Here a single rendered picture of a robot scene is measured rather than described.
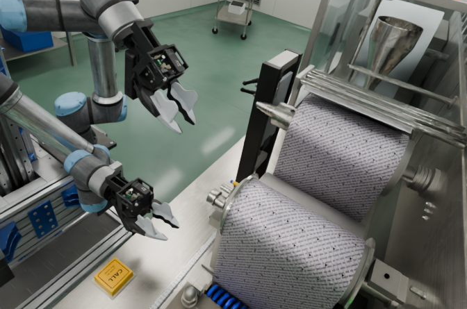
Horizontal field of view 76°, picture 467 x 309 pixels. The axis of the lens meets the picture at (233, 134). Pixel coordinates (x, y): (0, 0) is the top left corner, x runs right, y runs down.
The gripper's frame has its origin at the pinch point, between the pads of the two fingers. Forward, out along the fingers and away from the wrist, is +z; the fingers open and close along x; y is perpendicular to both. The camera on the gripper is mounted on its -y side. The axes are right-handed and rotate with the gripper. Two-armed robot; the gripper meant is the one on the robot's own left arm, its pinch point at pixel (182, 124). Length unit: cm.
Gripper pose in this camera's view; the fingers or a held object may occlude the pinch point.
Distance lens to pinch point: 61.9
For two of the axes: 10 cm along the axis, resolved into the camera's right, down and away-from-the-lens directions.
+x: 5.3, -4.5, 7.2
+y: 6.5, -3.2, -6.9
